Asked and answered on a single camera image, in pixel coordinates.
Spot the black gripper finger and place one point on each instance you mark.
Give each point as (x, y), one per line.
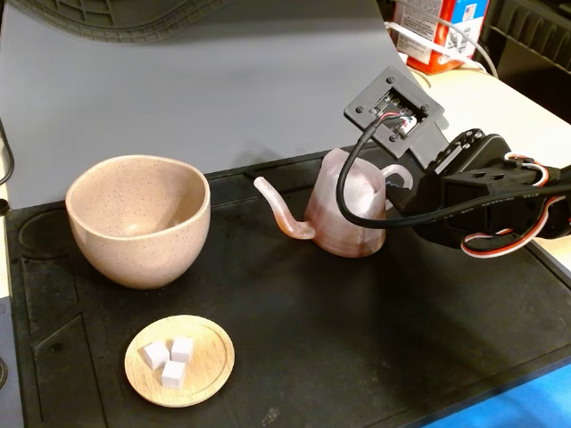
(419, 196)
(394, 183)

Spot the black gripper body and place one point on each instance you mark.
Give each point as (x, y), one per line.
(429, 193)

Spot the translucent pink plastic kettle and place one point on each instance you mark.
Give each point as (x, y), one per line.
(348, 232)

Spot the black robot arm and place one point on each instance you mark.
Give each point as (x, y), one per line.
(561, 214)

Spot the speckled beige ceramic cup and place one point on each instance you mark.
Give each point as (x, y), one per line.
(134, 263)

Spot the black plastic crate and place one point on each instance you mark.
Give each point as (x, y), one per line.
(535, 44)

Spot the red white blue carton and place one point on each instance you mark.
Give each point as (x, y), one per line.
(424, 18)

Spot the black silicone work mat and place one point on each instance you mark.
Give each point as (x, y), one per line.
(312, 334)

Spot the grey backdrop sheet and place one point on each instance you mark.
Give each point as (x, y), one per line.
(223, 98)

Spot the blue tape strip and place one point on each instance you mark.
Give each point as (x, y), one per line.
(513, 401)

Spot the round wooden saucer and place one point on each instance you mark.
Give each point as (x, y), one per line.
(209, 356)

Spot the white sugar cube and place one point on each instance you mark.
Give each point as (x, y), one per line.
(182, 350)
(155, 355)
(173, 375)

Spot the dark grey ribbed mat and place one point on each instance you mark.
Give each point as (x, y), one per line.
(125, 22)

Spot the grey flat panel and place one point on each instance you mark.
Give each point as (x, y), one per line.
(10, 392)

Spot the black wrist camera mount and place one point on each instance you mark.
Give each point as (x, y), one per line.
(370, 98)

